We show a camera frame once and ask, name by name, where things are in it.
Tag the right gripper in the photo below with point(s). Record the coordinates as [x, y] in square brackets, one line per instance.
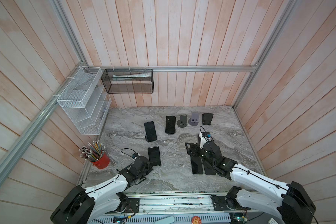
[196, 146]

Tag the black phone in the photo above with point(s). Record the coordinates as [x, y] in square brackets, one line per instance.
[196, 164]
[154, 156]

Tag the purple phone stand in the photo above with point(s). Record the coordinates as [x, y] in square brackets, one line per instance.
[194, 120]

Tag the grey round stand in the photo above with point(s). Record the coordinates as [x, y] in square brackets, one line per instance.
[183, 121]

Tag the black stand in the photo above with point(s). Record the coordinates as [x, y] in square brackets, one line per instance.
[207, 118]

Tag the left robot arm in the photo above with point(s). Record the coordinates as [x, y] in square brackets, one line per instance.
[83, 205]

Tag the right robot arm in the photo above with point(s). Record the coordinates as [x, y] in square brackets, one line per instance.
[288, 201]

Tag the green phone back centre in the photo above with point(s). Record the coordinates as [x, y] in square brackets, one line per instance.
[170, 124]

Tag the blue phone back left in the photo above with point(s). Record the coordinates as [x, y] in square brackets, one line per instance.
[150, 131]

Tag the red pencil cup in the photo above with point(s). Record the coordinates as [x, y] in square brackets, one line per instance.
[102, 162]

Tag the bundle of pencils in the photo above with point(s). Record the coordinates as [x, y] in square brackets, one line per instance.
[92, 151]

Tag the black mesh basket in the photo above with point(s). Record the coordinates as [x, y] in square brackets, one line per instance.
[128, 81]

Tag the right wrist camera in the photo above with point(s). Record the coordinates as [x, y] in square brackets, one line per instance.
[204, 138]

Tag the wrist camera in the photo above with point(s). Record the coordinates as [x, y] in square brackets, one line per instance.
[204, 138]
[135, 155]

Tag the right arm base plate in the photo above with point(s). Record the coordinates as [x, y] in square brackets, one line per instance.
[222, 203]

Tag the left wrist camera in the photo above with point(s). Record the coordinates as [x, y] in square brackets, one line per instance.
[135, 155]

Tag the aluminium rail front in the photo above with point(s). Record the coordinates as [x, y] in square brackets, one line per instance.
[184, 202]

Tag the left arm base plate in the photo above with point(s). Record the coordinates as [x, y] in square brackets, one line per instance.
[129, 205]

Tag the white wire mesh shelf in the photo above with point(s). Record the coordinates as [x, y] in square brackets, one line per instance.
[85, 101]

